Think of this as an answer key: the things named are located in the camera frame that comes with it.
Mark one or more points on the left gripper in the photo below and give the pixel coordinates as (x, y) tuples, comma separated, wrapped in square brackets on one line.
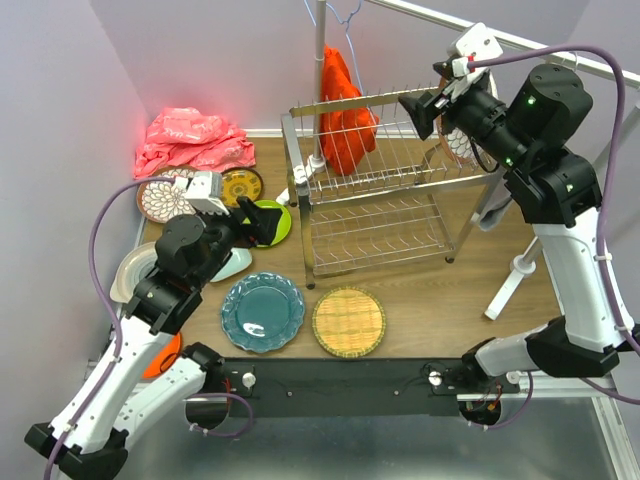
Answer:
[(267, 220)]

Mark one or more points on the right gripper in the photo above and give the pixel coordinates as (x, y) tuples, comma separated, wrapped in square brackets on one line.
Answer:
[(454, 93)]

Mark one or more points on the large floral brown-rim plate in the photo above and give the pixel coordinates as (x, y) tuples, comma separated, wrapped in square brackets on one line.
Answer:
[(461, 150)]

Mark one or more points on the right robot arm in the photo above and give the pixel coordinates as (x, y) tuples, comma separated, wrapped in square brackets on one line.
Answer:
[(558, 194)]

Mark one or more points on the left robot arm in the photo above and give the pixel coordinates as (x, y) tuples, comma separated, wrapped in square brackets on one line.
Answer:
[(92, 437)]

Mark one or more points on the pale blue rectangular dish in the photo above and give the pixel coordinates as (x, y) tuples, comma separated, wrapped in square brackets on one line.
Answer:
[(240, 259)]

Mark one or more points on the steel two-tier dish rack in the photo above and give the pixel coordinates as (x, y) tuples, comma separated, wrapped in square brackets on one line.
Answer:
[(407, 199)]

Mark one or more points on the lime green plate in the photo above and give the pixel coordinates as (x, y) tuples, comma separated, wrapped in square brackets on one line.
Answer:
[(271, 202)]

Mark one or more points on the yellow patterned dark plate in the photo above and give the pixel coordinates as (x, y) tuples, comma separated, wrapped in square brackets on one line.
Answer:
[(241, 182)]

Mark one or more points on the orange cloth on hanger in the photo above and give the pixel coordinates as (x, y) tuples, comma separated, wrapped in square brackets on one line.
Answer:
[(345, 120)]

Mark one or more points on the teal scalloped plate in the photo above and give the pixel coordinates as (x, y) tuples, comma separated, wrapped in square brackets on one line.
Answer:
[(262, 312)]

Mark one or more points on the small floral brown-rim plate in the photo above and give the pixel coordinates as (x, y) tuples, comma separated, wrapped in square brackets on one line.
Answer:
[(160, 201)]

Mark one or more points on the pink plastic bag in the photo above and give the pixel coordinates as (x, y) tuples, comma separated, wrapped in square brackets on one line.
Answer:
[(180, 137)]

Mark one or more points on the grey hanging towel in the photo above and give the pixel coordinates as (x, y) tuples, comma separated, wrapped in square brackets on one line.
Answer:
[(493, 214)]

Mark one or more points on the white ringed grey plate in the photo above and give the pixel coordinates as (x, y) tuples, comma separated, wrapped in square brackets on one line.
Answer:
[(133, 268)]

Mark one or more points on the woven bamboo tray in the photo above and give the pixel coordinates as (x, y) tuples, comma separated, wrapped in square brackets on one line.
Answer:
[(349, 322)]

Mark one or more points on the orange plate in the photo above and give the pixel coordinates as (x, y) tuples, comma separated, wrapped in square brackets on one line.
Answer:
[(165, 359)]

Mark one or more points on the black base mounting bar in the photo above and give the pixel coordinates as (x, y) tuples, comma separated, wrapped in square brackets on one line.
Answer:
[(329, 387)]

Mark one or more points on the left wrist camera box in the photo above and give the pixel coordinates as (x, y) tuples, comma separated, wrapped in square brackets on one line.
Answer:
[(203, 192)]

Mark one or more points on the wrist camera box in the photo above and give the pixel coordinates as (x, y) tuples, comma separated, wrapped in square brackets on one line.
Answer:
[(203, 192), (476, 43)]

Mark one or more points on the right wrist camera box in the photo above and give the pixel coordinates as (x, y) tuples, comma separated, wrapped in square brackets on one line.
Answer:
[(476, 43)]

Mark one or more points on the blue wire hanger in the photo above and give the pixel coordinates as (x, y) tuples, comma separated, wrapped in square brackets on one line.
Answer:
[(316, 11)]

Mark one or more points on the white clothes rack frame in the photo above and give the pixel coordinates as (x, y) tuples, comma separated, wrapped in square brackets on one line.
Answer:
[(524, 265)]

